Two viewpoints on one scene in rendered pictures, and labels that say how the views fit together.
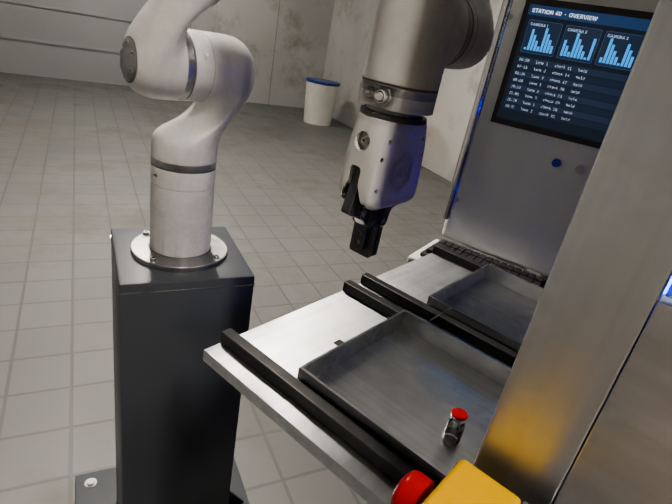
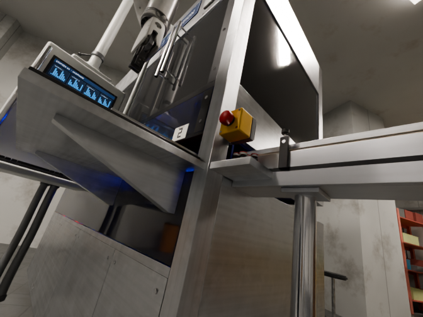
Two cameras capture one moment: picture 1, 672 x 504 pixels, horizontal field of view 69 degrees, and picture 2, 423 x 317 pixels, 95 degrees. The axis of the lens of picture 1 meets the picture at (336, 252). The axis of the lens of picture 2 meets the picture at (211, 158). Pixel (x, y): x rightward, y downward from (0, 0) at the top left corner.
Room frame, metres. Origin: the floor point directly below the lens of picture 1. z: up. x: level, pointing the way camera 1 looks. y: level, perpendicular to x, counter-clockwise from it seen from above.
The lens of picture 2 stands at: (0.21, 0.35, 0.70)
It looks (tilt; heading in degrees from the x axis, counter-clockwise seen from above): 21 degrees up; 281
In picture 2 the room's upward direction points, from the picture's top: 12 degrees clockwise
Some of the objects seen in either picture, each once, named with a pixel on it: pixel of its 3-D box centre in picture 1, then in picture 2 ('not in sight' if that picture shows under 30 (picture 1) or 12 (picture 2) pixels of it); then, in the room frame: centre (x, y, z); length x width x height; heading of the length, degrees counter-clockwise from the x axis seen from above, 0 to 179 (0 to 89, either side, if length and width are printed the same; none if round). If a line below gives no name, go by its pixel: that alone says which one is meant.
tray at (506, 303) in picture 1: (539, 324); not in sight; (0.80, -0.40, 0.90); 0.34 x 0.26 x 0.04; 53
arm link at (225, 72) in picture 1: (203, 100); not in sight; (0.92, 0.30, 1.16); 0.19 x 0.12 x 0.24; 136
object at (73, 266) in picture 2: not in sight; (145, 258); (0.85, -1.17, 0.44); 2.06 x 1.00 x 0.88; 143
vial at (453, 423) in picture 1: (454, 427); not in sight; (0.48, -0.19, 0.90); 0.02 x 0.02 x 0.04
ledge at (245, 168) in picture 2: not in sight; (243, 172); (0.22, -0.16, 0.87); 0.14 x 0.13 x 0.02; 53
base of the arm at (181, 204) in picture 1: (182, 208); not in sight; (0.90, 0.32, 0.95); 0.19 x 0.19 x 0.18
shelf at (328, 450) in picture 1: (459, 350); (106, 158); (0.71, -0.24, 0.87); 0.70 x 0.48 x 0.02; 143
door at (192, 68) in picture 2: not in sight; (196, 52); (0.53, -0.33, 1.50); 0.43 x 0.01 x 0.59; 143
